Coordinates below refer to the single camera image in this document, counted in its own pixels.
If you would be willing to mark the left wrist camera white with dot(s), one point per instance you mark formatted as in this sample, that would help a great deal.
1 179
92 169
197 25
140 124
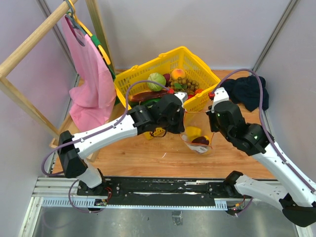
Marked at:
182 96

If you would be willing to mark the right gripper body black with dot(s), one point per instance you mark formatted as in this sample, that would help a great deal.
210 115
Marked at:
215 126

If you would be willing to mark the watermelon slice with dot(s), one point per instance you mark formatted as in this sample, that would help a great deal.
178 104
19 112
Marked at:
150 102

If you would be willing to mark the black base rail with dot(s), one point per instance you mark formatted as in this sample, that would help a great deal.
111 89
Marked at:
140 191

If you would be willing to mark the wooden clothes rack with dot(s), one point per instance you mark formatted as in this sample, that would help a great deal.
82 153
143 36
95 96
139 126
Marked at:
44 76

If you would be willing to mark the grey clothes hanger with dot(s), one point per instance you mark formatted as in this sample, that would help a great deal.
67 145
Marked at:
75 23

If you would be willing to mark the clear zip top bag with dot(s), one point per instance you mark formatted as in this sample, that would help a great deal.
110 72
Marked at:
196 118

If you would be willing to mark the green cabbage back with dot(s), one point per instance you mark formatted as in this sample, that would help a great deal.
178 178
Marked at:
155 82

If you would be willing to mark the peach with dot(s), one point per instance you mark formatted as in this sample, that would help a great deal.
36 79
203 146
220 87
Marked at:
178 73

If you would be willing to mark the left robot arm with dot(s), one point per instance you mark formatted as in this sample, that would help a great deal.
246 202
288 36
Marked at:
73 150

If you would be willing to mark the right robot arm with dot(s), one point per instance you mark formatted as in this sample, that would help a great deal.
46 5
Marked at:
296 197

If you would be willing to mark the yellow plastic basket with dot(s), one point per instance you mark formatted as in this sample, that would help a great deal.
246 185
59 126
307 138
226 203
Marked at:
134 80

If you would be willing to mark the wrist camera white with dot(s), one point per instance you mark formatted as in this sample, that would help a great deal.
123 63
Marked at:
182 96
220 95

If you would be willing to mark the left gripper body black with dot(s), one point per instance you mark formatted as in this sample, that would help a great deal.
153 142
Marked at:
174 125

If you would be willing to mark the pink shirt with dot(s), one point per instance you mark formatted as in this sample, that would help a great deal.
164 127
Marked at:
93 101

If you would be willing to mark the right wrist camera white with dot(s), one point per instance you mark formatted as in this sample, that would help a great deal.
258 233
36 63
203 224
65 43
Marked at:
220 95

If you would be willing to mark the purple sweet potato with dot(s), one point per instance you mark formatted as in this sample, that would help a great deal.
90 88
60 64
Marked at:
167 77

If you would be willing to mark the orange fruit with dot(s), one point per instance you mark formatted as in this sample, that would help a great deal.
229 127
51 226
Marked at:
198 91

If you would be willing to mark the yellow clothes hanger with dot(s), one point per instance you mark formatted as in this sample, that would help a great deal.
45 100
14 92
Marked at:
98 45

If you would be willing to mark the dark navy cloth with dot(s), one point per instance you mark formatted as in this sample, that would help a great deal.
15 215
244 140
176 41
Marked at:
244 90

